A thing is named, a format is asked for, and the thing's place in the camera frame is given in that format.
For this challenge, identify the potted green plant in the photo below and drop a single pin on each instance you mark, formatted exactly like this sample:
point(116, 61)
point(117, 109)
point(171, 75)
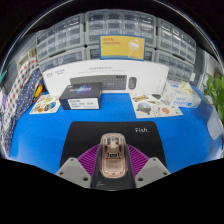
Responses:
point(215, 93)

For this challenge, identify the large colourful sticker sheet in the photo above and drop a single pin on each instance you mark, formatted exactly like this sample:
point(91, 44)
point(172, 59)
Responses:
point(153, 106)

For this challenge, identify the pink translucent computer mouse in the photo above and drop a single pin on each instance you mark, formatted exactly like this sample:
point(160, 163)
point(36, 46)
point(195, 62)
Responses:
point(113, 160)

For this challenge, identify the white keyboard packaging box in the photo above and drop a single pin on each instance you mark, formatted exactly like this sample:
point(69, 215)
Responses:
point(150, 76)

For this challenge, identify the black mouse pad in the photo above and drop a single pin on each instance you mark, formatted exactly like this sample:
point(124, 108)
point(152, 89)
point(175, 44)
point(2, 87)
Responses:
point(83, 133)

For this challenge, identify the white tissue box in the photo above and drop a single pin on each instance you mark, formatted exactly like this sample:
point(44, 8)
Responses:
point(180, 98)

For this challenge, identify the white woven basket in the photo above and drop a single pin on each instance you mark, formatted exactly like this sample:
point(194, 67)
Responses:
point(26, 59)

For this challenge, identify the yellow card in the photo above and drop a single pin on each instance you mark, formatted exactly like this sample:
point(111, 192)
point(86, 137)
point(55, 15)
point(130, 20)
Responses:
point(121, 47)

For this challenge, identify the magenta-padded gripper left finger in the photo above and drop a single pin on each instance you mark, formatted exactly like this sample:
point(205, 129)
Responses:
point(88, 161)

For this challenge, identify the red blue checked cloth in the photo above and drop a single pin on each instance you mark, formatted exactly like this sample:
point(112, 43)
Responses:
point(20, 86)

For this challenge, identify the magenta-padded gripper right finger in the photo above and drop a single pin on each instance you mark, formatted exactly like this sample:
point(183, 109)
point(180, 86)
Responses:
point(138, 161)

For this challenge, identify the small black blue box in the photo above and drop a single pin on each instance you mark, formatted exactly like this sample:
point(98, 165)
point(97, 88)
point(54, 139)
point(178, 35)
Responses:
point(81, 91)

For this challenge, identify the small colourful sticker sheet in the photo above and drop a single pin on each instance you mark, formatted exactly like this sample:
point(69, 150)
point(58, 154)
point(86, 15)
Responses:
point(45, 105)

